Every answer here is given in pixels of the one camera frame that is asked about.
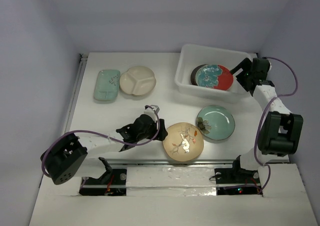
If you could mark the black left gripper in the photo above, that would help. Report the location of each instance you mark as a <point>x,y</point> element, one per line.
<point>162,133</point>

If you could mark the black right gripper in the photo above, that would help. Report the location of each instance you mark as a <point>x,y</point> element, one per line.
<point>246,65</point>

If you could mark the red plate with teal flower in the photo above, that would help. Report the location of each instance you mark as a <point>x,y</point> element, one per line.
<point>216,77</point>

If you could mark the beige bird painted plate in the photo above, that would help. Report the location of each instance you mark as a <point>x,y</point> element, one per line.
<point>184,142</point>

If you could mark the brown rimmed cream plate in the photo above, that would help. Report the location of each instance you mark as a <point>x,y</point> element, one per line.
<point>197,75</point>

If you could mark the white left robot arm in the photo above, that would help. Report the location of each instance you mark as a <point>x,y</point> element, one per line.
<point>63,158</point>

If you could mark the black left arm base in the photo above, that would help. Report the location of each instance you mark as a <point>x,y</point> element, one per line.
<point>111,183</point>

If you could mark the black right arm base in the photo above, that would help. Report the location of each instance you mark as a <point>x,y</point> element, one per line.
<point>236,181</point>

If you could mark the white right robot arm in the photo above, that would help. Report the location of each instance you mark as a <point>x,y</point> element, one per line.
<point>279,129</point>

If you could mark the cream divided dish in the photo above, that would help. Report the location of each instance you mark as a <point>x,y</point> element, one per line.
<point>137,81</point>

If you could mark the light green rectangular dish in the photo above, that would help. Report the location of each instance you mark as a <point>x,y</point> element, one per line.
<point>107,85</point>

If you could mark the light green round plate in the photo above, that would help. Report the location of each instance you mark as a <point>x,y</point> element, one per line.
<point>215,122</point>

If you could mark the aluminium frame rail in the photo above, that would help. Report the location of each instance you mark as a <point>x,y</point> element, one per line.
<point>69,112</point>

